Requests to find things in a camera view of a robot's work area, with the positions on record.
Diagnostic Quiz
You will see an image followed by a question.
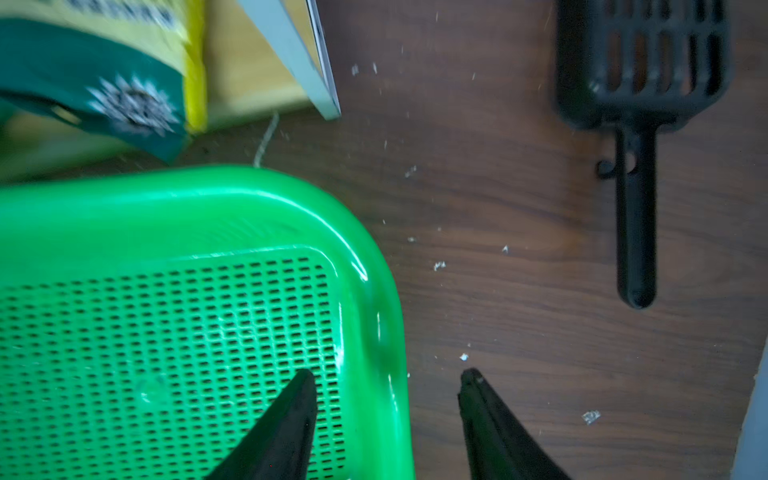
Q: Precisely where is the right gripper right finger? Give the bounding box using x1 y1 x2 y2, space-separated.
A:
458 368 570 480

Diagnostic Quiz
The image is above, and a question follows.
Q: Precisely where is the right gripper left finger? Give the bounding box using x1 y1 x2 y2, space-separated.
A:
207 369 318 480

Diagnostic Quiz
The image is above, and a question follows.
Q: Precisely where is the yellow green fertilizer packet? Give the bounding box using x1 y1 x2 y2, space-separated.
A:
1 0 208 162

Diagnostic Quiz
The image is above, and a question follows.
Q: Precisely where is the white metal wooden shelf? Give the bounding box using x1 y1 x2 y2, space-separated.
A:
1 1 341 183

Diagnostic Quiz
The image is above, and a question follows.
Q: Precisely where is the green plastic basket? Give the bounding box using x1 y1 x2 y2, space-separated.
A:
1 166 415 479

